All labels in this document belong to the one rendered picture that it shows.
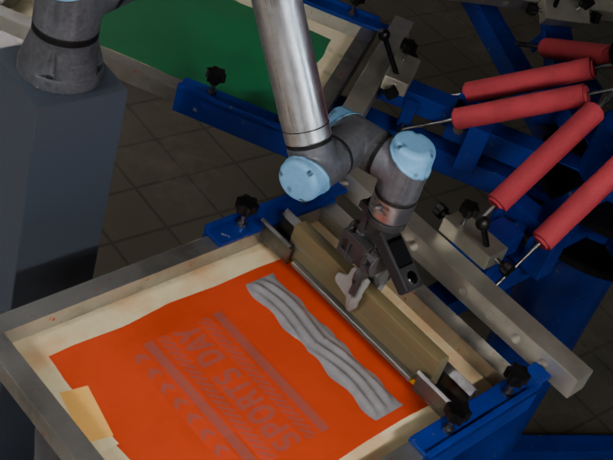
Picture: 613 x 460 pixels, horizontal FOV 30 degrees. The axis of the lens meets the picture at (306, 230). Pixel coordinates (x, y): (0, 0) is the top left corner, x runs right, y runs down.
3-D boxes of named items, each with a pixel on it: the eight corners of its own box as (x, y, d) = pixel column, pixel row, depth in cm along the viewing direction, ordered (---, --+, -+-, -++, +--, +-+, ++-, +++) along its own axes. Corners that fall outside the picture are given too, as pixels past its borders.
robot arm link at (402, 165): (405, 120, 188) (448, 145, 186) (385, 171, 195) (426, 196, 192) (381, 137, 182) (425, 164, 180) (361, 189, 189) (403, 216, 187)
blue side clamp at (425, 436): (418, 481, 188) (431, 454, 184) (398, 459, 191) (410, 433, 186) (528, 410, 207) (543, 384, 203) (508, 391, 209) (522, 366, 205)
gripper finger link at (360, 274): (358, 287, 203) (379, 250, 199) (365, 294, 202) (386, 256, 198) (341, 292, 199) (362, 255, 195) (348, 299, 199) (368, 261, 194)
